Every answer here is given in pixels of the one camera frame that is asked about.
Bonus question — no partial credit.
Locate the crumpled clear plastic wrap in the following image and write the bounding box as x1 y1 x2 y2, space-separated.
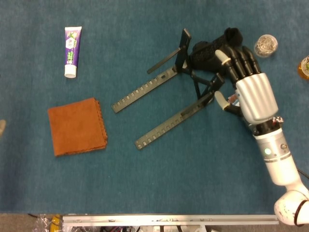
32 215 53 232

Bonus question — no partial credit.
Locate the amber tea bottle green label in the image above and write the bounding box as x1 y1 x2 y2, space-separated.
297 55 309 81

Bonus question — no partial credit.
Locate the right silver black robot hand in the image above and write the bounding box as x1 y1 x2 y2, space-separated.
214 45 280 123

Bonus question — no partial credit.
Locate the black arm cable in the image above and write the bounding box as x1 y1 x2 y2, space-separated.
296 168 309 180

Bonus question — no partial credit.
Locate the black folding laptop stand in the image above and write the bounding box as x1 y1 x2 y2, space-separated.
111 28 226 150

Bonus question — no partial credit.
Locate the purple white toothpaste tube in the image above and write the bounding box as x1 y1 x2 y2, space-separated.
64 26 83 78

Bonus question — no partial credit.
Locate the teal table cloth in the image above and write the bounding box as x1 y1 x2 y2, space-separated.
0 0 309 215

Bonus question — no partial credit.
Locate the brown folded cloth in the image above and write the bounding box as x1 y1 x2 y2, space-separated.
47 97 108 157

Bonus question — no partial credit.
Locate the clear jar of paper clips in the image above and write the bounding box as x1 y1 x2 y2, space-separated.
253 34 278 58

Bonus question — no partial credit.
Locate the black wrist brace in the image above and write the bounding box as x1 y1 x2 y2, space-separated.
188 27 244 75

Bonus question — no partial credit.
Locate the red black printed box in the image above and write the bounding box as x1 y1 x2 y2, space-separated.
227 93 240 106

